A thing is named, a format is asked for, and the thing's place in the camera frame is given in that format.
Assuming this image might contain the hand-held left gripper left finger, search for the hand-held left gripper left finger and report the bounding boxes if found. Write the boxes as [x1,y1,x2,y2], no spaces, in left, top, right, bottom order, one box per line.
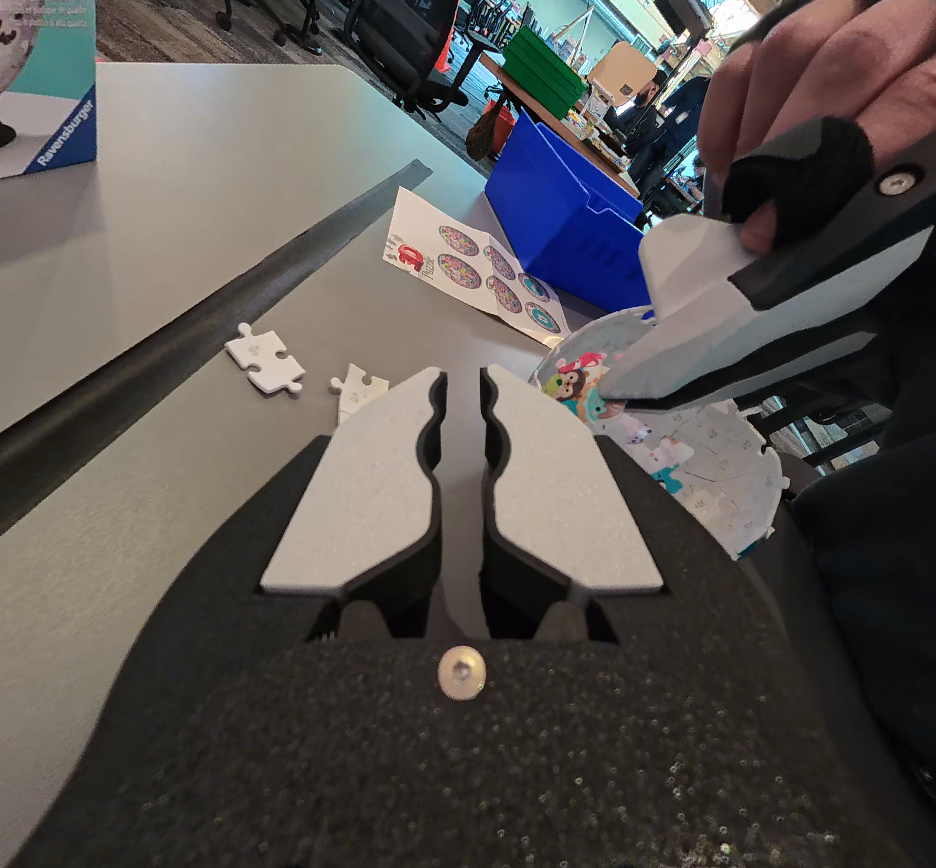
[259,365,446,638]

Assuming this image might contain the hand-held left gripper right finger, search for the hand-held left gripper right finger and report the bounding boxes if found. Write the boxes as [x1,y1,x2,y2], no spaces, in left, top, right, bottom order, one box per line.
[479,364,668,638]

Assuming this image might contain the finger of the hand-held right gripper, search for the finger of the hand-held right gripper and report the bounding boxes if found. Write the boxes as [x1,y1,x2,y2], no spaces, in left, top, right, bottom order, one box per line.
[600,229,936,410]
[638,193,936,322]

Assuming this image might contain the colourful puzzle ball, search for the colourful puzzle ball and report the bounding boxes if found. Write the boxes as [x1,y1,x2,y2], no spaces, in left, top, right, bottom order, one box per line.
[533,305,791,562]

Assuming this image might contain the two joined white puzzle pieces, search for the two joined white puzzle pieces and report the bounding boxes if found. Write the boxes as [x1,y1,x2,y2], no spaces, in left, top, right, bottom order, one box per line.
[328,362,393,426]

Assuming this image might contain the single white puzzle piece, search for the single white puzzle piece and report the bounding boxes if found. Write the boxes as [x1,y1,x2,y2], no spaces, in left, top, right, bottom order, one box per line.
[223,321,310,399]

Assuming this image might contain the white puzzle leaflet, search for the white puzzle leaflet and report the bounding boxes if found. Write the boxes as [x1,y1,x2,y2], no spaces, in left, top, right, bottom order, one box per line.
[382,185,573,348]

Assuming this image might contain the colourful puzzle box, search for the colourful puzzle box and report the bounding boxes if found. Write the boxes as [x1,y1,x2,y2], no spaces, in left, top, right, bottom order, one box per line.
[0,0,100,180]

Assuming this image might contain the person's right hand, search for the person's right hand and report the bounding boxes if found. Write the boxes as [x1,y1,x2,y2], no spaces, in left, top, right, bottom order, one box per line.
[698,0,936,255]

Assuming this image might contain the blue plastic bin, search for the blue plastic bin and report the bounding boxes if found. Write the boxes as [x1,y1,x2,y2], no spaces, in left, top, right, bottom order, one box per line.
[483,117,653,317]

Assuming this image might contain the wooden desk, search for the wooden desk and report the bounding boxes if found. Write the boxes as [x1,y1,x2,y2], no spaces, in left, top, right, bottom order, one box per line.
[476,52,644,199]

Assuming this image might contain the green plastic bin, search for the green plastic bin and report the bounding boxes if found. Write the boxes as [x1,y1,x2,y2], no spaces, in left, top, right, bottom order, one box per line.
[501,26,592,120]

